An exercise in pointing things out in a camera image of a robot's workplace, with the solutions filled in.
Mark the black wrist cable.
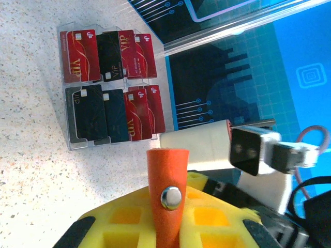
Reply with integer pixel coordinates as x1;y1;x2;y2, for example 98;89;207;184
286;175;331;223

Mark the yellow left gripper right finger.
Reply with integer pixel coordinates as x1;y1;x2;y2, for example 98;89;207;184
177;183;282;248

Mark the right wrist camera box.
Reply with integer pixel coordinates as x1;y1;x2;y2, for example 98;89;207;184
229;126;283;178

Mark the red VIP card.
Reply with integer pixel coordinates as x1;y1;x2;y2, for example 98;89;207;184
123;88;153;142
133;33;158;80
59;30;70;84
66;28;101;81
117;29;138;78
143;84;166;135

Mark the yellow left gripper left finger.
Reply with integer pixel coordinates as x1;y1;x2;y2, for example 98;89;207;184
53;185;159;248

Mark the clear acrylic card display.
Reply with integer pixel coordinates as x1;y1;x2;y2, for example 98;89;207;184
56;22;173;151

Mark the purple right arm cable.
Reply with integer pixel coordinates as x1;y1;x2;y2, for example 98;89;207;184
294;125;331;202

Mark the orange felt card holder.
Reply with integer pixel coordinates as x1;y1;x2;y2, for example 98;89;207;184
146;148;190;248

